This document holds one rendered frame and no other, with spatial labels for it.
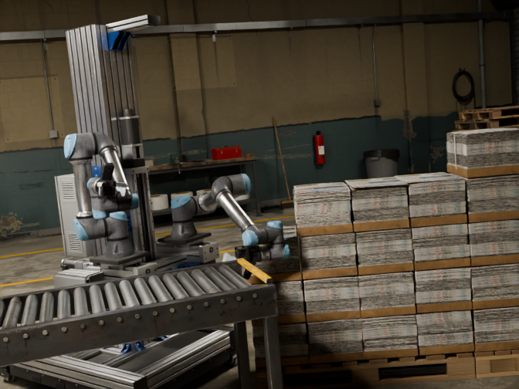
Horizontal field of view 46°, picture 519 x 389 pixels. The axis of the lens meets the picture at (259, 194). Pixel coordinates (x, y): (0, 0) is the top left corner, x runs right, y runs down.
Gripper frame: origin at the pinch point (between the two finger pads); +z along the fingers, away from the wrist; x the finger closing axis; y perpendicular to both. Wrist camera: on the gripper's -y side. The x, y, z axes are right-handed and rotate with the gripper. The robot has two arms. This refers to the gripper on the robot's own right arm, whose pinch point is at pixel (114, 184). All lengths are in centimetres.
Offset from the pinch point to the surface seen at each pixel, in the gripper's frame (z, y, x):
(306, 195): -8, 5, -101
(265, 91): -626, -120, -412
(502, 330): 41, 73, -195
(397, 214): 15, 14, -143
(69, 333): 36, 52, 25
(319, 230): -5, 23, -108
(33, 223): -695, 95, -69
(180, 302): 43, 42, -14
